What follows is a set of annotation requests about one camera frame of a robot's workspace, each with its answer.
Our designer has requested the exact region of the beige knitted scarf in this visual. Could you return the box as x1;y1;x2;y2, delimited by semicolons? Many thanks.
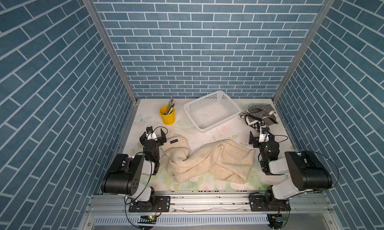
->
160;135;255;184

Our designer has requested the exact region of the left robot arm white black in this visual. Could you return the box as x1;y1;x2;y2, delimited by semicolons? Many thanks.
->
101;126;167;208

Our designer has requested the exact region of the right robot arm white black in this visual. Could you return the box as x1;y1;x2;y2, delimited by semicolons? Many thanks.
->
249;131;333;202

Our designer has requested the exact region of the white plastic mesh basket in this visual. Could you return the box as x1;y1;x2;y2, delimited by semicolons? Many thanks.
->
184;91;241;133

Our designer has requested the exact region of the yellow cup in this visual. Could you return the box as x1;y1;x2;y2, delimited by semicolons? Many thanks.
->
159;106;176;125

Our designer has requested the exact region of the black white patterned cloth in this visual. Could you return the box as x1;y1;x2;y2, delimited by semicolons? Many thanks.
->
240;105;280;130

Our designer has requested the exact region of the floral table mat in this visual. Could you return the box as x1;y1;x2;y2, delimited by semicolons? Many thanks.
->
121;99;296;192

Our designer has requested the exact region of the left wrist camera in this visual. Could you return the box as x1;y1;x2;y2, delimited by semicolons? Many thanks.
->
146;126;157;140

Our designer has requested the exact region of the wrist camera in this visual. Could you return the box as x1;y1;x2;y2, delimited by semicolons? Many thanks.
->
259;127;270;143
146;126;157;140

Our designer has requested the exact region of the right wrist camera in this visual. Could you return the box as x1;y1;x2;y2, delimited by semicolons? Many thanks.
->
259;127;270;143

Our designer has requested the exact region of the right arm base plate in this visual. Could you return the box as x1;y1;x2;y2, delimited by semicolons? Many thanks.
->
248;193;291;212

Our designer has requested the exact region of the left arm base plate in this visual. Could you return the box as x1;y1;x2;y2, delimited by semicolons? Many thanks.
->
128;195;171;213

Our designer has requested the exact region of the aluminium front rail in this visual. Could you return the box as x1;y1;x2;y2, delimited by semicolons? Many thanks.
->
83;191;334;216

